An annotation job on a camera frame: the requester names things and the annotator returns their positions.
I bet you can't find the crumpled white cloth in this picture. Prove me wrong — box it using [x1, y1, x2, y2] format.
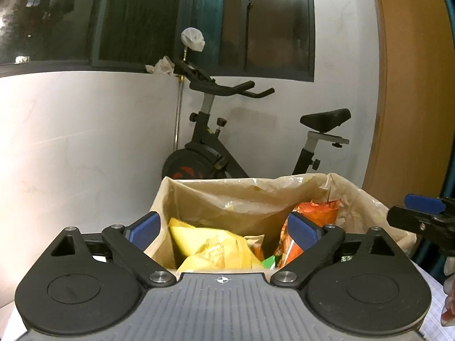
[144, 56, 176, 77]

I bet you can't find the dark framed window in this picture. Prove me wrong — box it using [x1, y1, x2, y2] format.
[0, 0, 316, 83]

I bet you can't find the orange wooden cabinet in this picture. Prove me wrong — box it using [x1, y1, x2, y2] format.
[362, 0, 455, 200]

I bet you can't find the metal pole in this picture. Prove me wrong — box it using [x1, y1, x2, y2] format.
[173, 48, 189, 152]

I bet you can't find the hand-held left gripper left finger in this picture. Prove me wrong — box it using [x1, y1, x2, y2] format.
[51, 212, 177, 288]

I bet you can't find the brown cardboard box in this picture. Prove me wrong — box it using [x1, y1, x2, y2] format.
[151, 173, 417, 278]

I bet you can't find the white plastic bag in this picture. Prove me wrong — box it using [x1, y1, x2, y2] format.
[181, 27, 206, 52]

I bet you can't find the black exercise bike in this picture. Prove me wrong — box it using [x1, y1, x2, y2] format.
[163, 60, 352, 180]

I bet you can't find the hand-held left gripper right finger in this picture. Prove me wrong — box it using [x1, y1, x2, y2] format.
[271, 212, 396, 288]

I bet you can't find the person's right hand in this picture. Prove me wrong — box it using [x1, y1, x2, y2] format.
[440, 255, 455, 328]

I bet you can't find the orange snack packet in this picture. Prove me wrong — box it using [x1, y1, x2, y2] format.
[275, 200, 341, 269]

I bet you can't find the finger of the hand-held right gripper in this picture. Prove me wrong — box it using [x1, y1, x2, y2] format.
[387, 194, 455, 247]

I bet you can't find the yellow snack packet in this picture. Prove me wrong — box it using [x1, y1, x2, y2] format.
[168, 217, 266, 273]

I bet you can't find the grid patterned table cover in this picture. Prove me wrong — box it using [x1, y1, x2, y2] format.
[414, 262, 455, 341]

